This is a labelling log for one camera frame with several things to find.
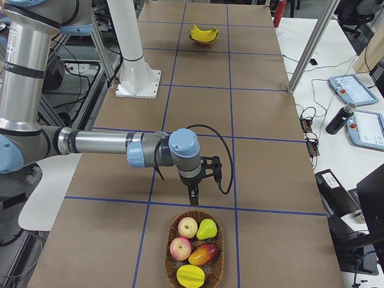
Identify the small circuit board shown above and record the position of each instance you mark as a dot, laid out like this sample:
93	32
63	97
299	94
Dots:
312	147
305	125

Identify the teach pendant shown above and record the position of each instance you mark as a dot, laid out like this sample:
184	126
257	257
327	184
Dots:
365	129
352	90

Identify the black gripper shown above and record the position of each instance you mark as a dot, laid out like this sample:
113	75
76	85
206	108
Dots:
191	183

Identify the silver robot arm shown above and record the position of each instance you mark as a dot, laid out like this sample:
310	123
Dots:
25	141

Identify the grey square plate orange rim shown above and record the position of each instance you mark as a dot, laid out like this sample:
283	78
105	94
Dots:
204	43

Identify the green pear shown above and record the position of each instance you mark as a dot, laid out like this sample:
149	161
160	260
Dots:
207	229

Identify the red orange mango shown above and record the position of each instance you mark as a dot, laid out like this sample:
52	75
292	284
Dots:
203	254

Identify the fruit basket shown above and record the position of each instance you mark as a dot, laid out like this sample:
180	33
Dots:
213	270

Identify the brown paper table cover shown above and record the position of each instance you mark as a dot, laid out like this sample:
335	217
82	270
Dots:
111	229

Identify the black monitor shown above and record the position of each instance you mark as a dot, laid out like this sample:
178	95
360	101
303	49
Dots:
370	194

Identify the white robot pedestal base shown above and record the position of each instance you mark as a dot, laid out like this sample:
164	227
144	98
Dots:
136	78

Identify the yellow banana dark stem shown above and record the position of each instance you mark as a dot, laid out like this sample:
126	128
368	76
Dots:
206	36

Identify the black water bottle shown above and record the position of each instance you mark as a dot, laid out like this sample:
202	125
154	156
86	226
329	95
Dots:
340	119

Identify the pink peach far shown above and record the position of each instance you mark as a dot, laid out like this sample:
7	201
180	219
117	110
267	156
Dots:
187	227

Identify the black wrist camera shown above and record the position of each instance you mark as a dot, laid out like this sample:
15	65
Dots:
211	167

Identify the yellow starfruit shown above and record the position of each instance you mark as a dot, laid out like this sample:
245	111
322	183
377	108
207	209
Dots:
190	276

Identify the red cylinder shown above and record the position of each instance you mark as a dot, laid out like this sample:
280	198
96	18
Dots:
280	8

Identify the teach pendant near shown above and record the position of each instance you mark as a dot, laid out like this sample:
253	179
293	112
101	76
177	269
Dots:
365	129

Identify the black device with white label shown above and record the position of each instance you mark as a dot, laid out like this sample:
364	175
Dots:
337	203

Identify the small circuit board near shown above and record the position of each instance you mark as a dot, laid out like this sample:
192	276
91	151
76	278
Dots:
312	147

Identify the aluminium frame post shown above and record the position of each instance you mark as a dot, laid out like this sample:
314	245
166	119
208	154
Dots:
312	43

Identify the pink peach near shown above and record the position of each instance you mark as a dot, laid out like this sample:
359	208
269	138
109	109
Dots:
180	248

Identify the teach pendant far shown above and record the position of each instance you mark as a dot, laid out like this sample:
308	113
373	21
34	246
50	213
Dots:
352	90

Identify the small circuit board far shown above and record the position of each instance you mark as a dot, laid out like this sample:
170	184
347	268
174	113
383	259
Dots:
305	125

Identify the pink peach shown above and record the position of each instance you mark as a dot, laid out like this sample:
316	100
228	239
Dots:
187	227
180	248

